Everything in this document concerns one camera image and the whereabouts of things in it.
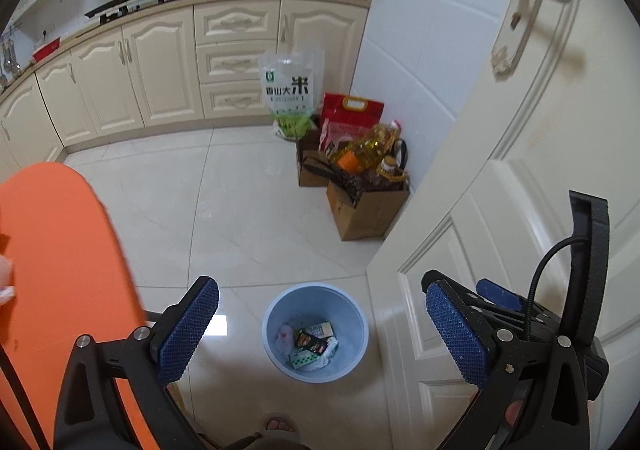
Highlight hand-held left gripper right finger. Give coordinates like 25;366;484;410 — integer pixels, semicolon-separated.
426;281;598;450

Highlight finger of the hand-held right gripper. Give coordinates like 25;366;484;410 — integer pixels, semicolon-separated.
476;278;556;338
423;270;521;332

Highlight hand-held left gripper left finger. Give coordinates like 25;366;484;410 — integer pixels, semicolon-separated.
52;276;219;450

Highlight clear plastic bag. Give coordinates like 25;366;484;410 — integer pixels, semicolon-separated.
274;322;296;351

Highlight light blue plastic bin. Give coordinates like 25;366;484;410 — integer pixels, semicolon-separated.
262;284;370;383

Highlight dark brown wrapper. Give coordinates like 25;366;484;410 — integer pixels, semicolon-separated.
294;330;328;353

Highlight large cardboard box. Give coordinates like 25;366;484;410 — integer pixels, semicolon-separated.
326;177;411;242

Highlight white panel door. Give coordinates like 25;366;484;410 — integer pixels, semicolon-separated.
366;0;640;450

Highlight person's foot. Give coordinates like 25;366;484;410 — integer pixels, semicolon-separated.
257;412;301;443

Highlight dark patterned bag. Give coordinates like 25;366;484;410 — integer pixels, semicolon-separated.
300;155;366;206

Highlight orange round table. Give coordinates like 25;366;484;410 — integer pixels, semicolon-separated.
0;162;166;450

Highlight yellow cooking oil bottle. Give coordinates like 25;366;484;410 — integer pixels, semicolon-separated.
335;122;403;171

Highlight small cardboard box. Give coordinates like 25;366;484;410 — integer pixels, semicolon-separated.
296;127;333;188

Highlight red rice bag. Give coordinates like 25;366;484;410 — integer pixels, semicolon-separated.
318;92;386;156

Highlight clear green rice bag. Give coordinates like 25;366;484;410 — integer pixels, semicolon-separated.
257;50;326;141

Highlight cream lower kitchen cabinets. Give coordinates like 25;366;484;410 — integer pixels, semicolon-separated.
0;0;373;171

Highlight red plastic basin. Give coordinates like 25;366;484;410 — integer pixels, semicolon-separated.
31;37;62;63

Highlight black induction cooker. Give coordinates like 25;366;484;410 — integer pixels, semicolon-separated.
84;0;143;18

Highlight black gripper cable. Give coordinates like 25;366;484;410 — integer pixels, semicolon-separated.
524;237;581;336

